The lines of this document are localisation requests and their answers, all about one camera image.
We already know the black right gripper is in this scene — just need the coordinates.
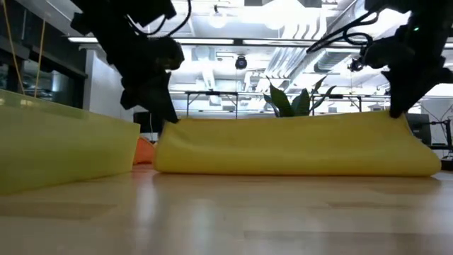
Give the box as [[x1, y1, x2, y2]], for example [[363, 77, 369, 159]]
[[364, 21, 453, 119]]

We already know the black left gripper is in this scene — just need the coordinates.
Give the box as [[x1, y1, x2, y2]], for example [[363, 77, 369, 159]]
[[95, 24, 185, 123]]

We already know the orange microfiber towel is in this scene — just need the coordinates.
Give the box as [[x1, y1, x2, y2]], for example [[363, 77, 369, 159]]
[[132, 137, 157, 166]]

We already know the yellow microfiber towel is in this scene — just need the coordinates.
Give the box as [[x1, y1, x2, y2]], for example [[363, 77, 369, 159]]
[[154, 110, 442, 177]]

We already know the black computer monitor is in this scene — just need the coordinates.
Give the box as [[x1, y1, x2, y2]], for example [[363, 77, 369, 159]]
[[133, 111, 166, 135], [406, 113, 432, 146]]

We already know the black equipment stand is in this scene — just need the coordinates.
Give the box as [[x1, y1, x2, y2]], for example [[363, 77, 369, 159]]
[[420, 118, 453, 160]]

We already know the black-framed background table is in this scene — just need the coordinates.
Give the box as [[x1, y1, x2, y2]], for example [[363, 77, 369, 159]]
[[183, 90, 240, 120], [311, 93, 364, 114]]

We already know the long ceiling light strip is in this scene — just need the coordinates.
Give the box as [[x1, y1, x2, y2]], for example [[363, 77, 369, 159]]
[[242, 38, 322, 47], [67, 36, 100, 44], [172, 38, 235, 45]]

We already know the yellow translucent plastic bin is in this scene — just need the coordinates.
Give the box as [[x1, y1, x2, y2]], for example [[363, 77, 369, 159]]
[[0, 88, 141, 195]]

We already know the round ceiling lamp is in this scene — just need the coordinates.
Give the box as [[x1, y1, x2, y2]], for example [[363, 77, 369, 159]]
[[207, 5, 228, 29]]

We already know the potted plant in white pot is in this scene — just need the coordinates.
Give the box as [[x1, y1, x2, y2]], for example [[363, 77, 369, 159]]
[[263, 74, 338, 118]]

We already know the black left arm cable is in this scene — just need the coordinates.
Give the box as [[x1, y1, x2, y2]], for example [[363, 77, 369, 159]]
[[125, 0, 193, 38]]

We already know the yellow hanging cord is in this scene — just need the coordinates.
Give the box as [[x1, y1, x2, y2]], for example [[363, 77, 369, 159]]
[[33, 19, 47, 98], [1, 0, 25, 95]]

